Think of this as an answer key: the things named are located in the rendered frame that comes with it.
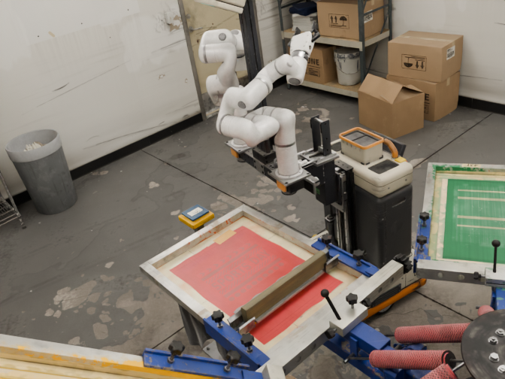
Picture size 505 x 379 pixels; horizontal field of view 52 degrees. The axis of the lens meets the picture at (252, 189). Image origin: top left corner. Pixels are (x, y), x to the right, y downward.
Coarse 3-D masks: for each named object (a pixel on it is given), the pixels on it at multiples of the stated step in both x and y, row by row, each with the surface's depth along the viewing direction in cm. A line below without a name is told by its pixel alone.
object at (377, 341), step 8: (360, 328) 166; (368, 328) 165; (344, 336) 169; (352, 336) 165; (360, 336) 163; (368, 336) 162; (376, 336) 162; (384, 336) 162; (360, 344) 164; (368, 344) 160; (376, 344) 159; (384, 344) 159; (368, 352) 162
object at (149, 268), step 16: (240, 208) 246; (224, 224) 239; (272, 224) 231; (192, 240) 230; (288, 240) 225; (304, 240) 218; (160, 256) 222; (176, 256) 226; (144, 272) 218; (160, 272) 213; (352, 272) 199; (176, 288) 203; (352, 288) 189; (192, 304) 194; (336, 304) 184; (288, 336) 174; (272, 352) 169
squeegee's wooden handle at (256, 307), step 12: (324, 252) 198; (312, 264) 194; (288, 276) 189; (300, 276) 192; (312, 276) 197; (276, 288) 185; (288, 288) 189; (252, 300) 181; (264, 300) 182; (276, 300) 187; (252, 312) 180; (264, 312) 184
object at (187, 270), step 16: (192, 256) 225; (208, 256) 223; (176, 272) 217; (192, 272) 216; (208, 288) 206; (256, 288) 202; (224, 304) 197; (240, 304) 196; (288, 304) 192; (272, 320) 186; (288, 320) 185; (256, 336) 181; (272, 336) 180
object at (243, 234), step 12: (240, 228) 238; (228, 240) 231; (240, 240) 230; (252, 240) 229; (264, 240) 228; (216, 252) 225; (228, 252) 224; (276, 252) 219; (288, 252) 218; (288, 264) 211; (300, 264) 210; (276, 276) 206; (324, 276) 202; (312, 288) 197; (324, 288) 196; (300, 300) 193; (312, 300) 192
